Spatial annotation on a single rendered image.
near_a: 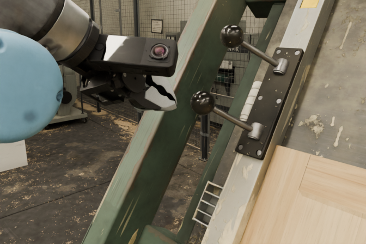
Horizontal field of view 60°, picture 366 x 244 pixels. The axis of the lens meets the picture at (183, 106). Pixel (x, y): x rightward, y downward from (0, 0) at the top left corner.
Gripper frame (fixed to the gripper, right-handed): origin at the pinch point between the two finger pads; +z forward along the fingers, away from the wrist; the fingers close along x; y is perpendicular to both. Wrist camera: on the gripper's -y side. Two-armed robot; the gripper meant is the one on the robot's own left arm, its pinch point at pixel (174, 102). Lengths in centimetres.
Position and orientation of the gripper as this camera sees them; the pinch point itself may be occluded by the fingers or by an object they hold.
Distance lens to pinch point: 54.6
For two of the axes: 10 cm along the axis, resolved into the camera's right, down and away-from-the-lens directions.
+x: -1.1, 8.9, -4.4
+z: 5.6, 4.2, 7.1
